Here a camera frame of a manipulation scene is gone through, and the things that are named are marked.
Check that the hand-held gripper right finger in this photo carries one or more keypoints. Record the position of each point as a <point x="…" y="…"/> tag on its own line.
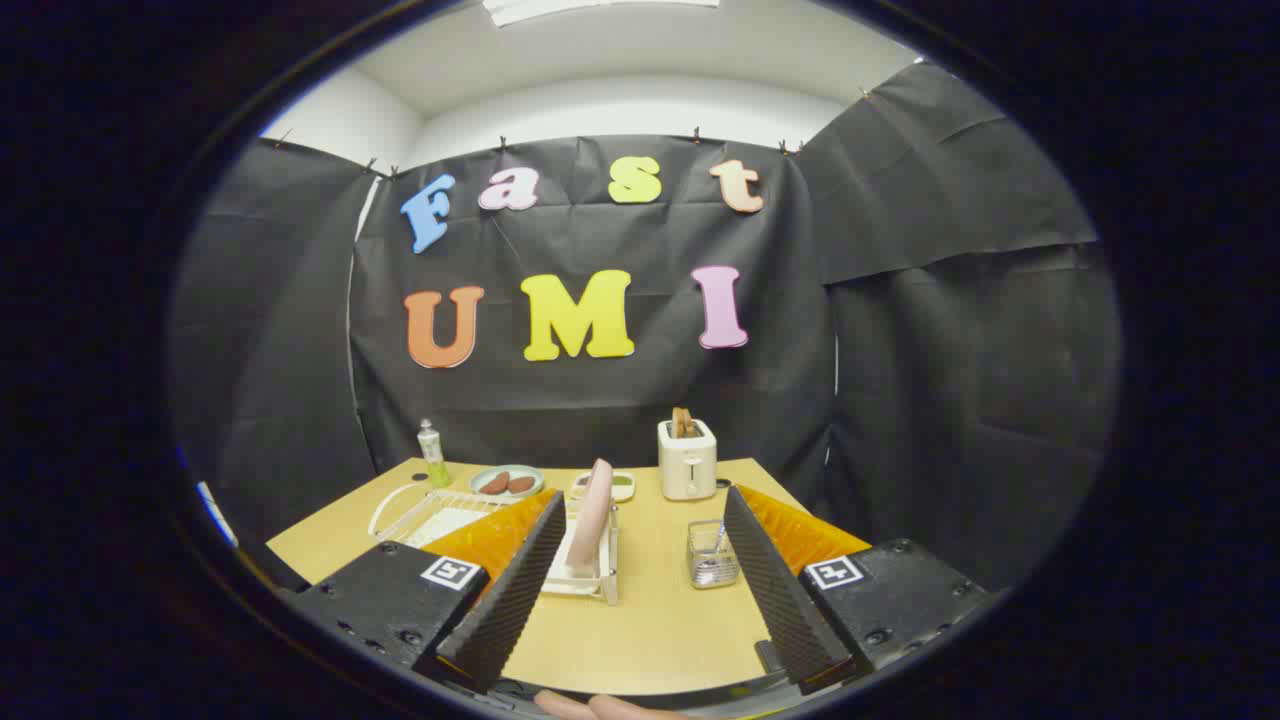
<point x="780" y="590"/>

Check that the brown toast slice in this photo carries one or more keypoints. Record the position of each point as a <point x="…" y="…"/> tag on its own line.
<point x="683" y="422"/>

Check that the green dish soap bottle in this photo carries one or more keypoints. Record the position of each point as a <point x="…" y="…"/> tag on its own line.
<point x="434" y="465"/>

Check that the brown meat piece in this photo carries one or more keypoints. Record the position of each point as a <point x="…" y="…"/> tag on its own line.
<point x="495" y="484"/>
<point x="521" y="485"/>

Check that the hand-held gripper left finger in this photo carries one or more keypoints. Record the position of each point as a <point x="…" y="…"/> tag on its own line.
<point x="510" y="600"/>

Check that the ceiling light panel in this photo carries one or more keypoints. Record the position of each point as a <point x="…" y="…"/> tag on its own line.
<point x="600" y="8"/>

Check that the pink plate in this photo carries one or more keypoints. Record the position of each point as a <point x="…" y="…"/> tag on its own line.
<point x="592" y="515"/>

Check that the cream toaster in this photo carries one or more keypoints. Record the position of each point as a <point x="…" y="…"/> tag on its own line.
<point x="688" y="465"/>

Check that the black backdrop cloth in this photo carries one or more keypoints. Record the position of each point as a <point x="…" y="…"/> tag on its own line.
<point x="600" y="400"/>

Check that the light teal plate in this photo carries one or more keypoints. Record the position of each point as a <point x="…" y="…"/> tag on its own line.
<point x="500" y="468"/>

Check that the white divided spice dish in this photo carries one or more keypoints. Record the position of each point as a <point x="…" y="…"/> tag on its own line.
<point x="622" y="485"/>

